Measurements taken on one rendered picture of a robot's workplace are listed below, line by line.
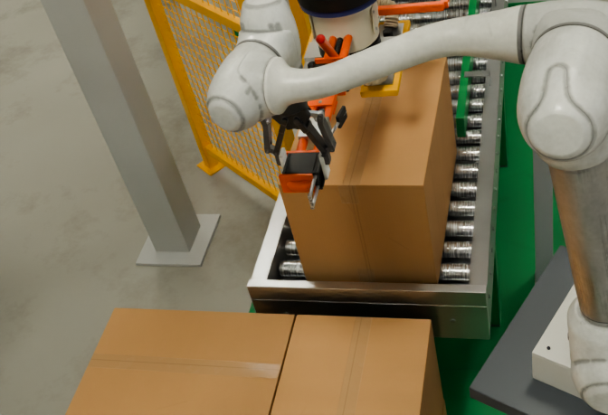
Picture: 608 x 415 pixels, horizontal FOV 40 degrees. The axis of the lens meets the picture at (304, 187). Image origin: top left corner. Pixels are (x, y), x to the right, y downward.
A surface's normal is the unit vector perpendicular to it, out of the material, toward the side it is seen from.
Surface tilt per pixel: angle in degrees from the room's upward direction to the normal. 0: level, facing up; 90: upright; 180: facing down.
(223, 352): 0
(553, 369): 90
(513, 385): 0
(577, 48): 10
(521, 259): 0
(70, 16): 90
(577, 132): 84
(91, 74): 90
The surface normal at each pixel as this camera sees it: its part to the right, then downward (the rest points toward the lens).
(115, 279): -0.20, -0.73
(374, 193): -0.22, 0.68
